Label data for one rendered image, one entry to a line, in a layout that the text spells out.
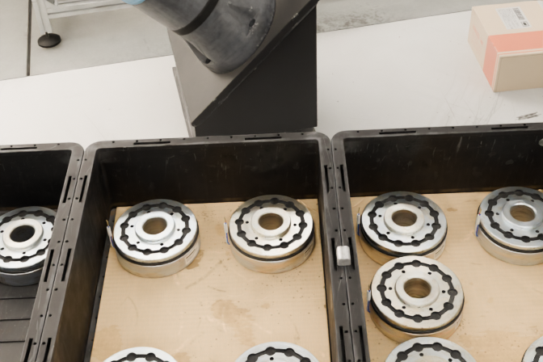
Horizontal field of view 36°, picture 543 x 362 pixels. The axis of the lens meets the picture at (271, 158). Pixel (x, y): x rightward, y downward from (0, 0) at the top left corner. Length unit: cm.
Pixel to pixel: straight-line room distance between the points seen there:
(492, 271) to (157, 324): 39
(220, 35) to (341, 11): 182
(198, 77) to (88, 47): 166
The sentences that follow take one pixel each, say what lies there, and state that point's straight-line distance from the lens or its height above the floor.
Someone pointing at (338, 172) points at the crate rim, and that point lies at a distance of 96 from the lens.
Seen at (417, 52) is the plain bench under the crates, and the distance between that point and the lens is 156.
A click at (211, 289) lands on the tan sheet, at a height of 83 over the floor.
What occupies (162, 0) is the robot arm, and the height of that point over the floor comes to 100.
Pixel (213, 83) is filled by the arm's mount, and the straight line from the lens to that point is 125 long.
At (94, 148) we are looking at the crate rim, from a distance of 103.
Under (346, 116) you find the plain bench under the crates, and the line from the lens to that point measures 140.
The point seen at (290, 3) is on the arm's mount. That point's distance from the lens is 120.
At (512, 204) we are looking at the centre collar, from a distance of 104.
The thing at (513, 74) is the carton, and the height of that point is 73.
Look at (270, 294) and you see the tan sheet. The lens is 97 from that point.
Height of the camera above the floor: 158
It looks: 42 degrees down
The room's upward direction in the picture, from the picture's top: 3 degrees counter-clockwise
